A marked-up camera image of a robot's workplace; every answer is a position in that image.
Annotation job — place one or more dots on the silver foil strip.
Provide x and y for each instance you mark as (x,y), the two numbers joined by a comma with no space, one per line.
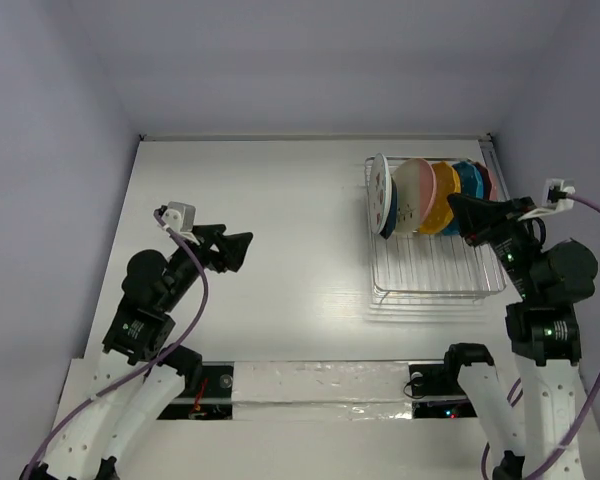
(320,391)

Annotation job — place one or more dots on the pink dotted plate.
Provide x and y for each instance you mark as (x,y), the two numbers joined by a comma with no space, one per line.
(489,184)

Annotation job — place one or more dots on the teal dotted plate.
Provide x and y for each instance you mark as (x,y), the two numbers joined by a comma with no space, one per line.
(471,184)

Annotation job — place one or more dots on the yellow dotted plate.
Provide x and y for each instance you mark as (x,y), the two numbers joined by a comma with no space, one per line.
(441,215)

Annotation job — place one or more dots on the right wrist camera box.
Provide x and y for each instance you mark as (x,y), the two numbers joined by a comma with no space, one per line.
(556,194)

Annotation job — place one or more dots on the metal rail at wall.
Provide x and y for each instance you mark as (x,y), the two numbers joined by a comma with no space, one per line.
(491,161)

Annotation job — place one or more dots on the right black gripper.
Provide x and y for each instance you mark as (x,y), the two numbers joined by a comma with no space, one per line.
(497,223)

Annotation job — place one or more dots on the dark blue leaf plate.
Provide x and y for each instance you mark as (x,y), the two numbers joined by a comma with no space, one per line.
(390,224)

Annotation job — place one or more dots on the cream and pink plate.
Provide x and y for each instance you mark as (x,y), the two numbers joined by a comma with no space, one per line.
(416,190)

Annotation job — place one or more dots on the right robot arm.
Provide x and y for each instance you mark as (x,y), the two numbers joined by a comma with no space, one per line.
(545,339)

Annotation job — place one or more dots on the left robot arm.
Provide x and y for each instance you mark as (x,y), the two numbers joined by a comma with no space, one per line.
(139,371)

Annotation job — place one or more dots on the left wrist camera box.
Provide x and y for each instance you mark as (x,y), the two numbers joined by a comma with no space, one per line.
(179,217)

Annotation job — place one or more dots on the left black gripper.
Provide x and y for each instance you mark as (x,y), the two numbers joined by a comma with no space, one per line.
(232,250)

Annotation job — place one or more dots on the white watermelon pattern plate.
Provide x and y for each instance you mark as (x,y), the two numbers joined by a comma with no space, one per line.
(379,195)

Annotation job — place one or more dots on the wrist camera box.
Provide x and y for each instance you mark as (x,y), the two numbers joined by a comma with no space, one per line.
(179,217)
(556,194)

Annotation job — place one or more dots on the wire dish rack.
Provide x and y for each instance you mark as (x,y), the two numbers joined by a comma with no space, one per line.
(411,268)

